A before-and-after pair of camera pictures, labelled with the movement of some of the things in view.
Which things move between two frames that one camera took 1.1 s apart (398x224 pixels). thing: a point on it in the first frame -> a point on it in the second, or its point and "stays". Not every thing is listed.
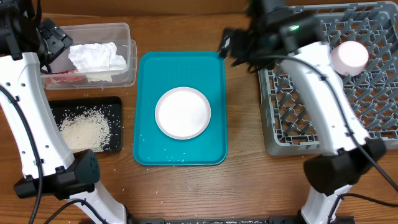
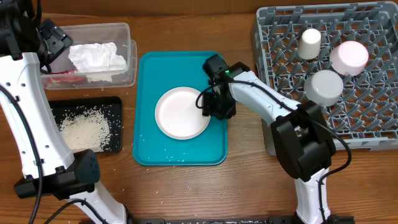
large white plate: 183,112 stays
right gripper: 238,40 -> 206,111
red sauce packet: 66,76 stays
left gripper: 58,40 stays
